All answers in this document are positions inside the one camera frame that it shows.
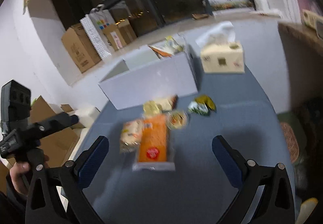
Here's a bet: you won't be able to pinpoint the green yellow snack bag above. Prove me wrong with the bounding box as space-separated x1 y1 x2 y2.
188 94 216 116

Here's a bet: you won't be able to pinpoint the tall brown cardboard box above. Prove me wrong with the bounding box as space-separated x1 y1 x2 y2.
61 23 101 73

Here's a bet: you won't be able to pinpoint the clear bread packet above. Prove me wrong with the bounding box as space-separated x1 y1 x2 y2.
120 119 144 153

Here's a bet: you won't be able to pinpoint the white spray bottle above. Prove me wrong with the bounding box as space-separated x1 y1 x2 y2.
254 0 269 11

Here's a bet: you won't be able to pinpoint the small brown tray on sill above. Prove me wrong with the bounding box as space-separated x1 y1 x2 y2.
192 13 209 20

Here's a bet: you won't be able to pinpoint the open small cardboard box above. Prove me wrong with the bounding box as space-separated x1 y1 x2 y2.
102 19 137 51

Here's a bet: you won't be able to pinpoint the tissue pack with tissue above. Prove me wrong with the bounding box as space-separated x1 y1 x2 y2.
195 21 245 74

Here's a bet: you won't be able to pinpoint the printed landscape gift box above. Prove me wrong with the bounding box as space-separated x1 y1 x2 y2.
207 0 255 16

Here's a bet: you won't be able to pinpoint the yellow patterned small box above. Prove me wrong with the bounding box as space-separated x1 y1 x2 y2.
302 9 322 30

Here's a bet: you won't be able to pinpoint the wooden side shelf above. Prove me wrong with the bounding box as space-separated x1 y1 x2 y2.
278 22 322 109

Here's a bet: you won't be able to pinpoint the beige cracker packet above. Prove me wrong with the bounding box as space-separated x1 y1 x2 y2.
154 95 178 111

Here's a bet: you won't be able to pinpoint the person's left hand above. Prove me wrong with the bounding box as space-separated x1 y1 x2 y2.
10 154 50 196

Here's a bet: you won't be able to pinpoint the orange snack box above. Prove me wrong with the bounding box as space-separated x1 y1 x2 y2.
132 114 175 171

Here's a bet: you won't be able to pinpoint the brown cardboard boxes on floor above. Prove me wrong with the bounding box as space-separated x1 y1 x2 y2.
0 95 86 194

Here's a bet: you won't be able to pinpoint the white cardboard storage box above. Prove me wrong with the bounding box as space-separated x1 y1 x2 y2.
99 35 198 110

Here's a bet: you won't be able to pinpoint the rolled white paper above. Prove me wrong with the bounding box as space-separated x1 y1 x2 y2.
250 10 284 18

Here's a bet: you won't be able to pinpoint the white dotted paper bag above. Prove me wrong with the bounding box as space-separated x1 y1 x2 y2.
80 4 115 60

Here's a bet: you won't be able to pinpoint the white orange snack bag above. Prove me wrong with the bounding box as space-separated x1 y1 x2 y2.
148 36 186 59

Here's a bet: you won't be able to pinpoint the yellow jelly cup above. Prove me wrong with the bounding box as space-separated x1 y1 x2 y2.
167 111 188 129

